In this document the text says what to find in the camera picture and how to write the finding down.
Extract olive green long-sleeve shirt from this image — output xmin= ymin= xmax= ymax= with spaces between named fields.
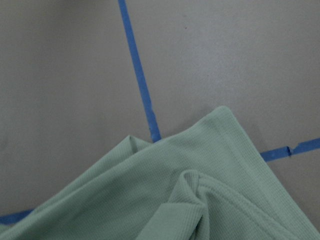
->
xmin=0 ymin=106 xmax=320 ymax=240

